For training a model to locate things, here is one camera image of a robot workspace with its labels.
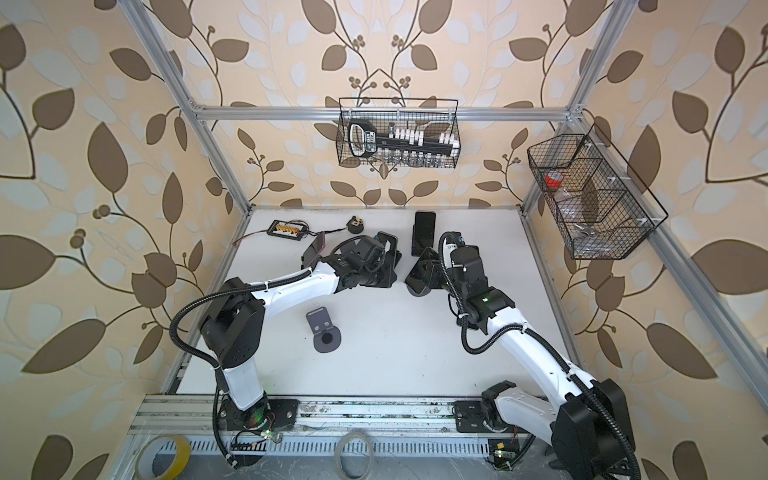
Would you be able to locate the grey round stand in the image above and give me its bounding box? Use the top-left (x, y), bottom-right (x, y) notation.
top-left (407, 285), bottom-right (431, 298)

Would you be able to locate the black phone on folding stand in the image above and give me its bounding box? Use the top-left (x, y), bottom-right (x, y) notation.
top-left (375, 231), bottom-right (398, 253)

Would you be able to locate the grey tape ring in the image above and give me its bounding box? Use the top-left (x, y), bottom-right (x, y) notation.
top-left (333, 431), bottom-right (376, 480)

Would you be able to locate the black yellow round connector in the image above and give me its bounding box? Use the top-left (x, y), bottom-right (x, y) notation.
top-left (346, 216), bottom-right (364, 235)

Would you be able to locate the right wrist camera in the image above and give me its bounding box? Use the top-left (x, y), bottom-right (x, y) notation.
top-left (447, 231), bottom-right (465, 247)

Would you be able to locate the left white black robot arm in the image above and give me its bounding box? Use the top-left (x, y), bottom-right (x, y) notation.
top-left (169, 232), bottom-right (402, 428)

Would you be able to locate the black power adapter board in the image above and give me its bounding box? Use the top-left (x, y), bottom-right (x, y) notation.
top-left (266, 220), bottom-right (309, 241)

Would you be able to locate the black phone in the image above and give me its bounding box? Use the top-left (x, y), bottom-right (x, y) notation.
top-left (405, 248), bottom-right (446, 291)
top-left (411, 211), bottom-right (436, 257)
top-left (375, 231), bottom-right (398, 253)

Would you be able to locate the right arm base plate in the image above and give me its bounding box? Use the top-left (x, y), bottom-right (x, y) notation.
top-left (452, 400), bottom-right (493, 434)

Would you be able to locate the black wire basket wall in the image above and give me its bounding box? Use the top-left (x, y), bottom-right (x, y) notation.
top-left (336, 96), bottom-right (462, 169)
top-left (527, 125), bottom-right (668, 260)

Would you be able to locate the black wire basket right wall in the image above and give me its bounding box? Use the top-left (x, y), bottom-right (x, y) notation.
top-left (527, 125), bottom-right (668, 260)

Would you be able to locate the black wire basket rear wall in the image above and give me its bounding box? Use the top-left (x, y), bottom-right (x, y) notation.
top-left (336, 96), bottom-right (462, 169)

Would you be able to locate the black red cable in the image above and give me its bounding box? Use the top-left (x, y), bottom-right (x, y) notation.
top-left (232, 225), bottom-right (349, 247)

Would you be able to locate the dark round stand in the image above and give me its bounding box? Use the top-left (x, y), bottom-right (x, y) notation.
top-left (306, 307), bottom-right (342, 354)

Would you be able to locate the black tool in basket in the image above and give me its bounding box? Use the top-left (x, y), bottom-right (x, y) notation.
top-left (345, 119), bottom-right (461, 160)

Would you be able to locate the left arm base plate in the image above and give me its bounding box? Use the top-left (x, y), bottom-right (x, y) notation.
top-left (214, 395), bottom-right (299, 431)

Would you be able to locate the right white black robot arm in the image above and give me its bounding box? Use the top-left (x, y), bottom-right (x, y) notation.
top-left (438, 231), bottom-right (642, 479)

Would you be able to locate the yellow tape roll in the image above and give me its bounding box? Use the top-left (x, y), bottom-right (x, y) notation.
top-left (134, 434), bottom-right (191, 480)

